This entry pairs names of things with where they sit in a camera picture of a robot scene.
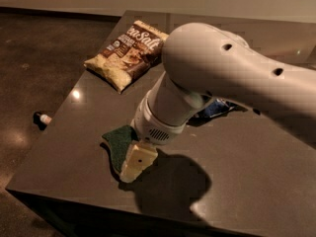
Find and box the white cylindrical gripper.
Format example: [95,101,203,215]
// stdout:
[118,95,187,184]

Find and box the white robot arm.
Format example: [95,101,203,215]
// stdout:
[131,23,316,146]

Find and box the brown sea salt chip bag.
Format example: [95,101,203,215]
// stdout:
[84,21,168,93]

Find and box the green and yellow sponge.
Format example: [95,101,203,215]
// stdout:
[102,125,138,173]

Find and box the small bottle on floor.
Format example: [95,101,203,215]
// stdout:
[34,112,52,125]

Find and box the blue chip bag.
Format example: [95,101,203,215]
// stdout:
[195,99,238,119]

